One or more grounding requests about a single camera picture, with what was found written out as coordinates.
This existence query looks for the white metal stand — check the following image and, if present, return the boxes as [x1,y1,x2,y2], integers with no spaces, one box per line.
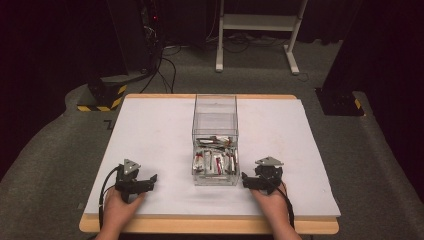
[215,0,310,76]

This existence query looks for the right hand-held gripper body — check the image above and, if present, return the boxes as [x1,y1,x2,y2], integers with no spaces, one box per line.
[254,156,285,196]

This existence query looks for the clear acrylic drawer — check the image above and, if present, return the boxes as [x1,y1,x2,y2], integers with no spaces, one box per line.
[191,132,241,187]

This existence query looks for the black stand base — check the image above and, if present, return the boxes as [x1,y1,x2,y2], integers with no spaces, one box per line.
[314,86,366,117]

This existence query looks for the black base with yellow stripes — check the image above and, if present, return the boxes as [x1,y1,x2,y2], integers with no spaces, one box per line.
[76,77,129,113]

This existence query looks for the black computer tower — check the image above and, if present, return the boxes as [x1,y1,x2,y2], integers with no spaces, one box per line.
[106,0,165,77]

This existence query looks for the black floor cables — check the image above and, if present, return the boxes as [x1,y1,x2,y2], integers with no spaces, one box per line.
[139,45,178,95]

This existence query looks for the white table mat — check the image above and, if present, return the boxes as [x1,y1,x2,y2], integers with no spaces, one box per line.
[83,97,342,220]

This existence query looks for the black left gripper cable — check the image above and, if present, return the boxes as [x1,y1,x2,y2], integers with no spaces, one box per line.
[97,165,121,231]

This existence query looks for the clear acrylic drawer case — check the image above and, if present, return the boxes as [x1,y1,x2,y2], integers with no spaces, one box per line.
[192,93,240,138]

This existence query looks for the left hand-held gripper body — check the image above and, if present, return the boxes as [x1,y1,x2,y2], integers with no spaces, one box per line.
[114,158,149,204]

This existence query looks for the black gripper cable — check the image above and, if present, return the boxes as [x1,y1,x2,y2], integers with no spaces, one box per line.
[97,165,121,231]
[263,173,296,231]

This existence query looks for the batteries inside box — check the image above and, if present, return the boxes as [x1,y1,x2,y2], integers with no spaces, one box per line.
[193,135,239,177]

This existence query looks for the person's left hand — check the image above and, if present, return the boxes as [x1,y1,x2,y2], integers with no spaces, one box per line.
[102,187,147,232]

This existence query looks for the person's right hand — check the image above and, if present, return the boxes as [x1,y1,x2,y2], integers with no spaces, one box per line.
[250,182,292,229]

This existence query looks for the wooden table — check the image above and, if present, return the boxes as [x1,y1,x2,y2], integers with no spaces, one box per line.
[78,93,341,236]

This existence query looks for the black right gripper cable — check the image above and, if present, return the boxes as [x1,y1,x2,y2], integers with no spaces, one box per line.
[263,173,296,231]

